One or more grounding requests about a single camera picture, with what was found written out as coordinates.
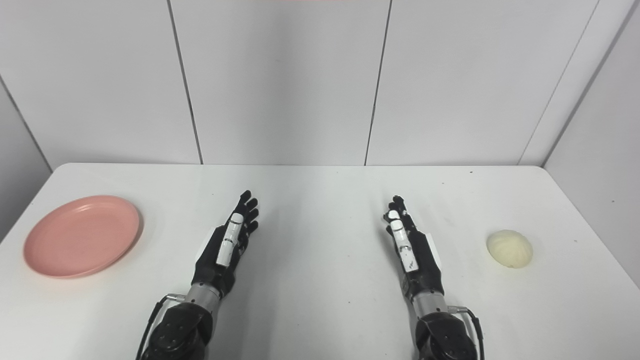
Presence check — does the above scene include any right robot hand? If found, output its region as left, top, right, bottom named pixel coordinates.
left=383, top=195, right=445, bottom=303

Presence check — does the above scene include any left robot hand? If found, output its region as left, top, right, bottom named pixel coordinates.
left=191, top=190, right=260, bottom=300

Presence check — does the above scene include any white steamed bun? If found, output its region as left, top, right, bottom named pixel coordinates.
left=486, top=229, right=534, bottom=269

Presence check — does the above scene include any pink plate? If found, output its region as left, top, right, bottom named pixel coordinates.
left=23, top=195, right=142, bottom=279

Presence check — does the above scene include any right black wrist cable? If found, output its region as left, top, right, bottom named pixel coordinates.
left=448, top=305, right=485, bottom=360

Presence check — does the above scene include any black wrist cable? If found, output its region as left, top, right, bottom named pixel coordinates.
left=448, top=305, right=485, bottom=360
left=135, top=293, right=187, bottom=360

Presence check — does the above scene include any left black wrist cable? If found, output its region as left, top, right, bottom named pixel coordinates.
left=135, top=293, right=187, bottom=360

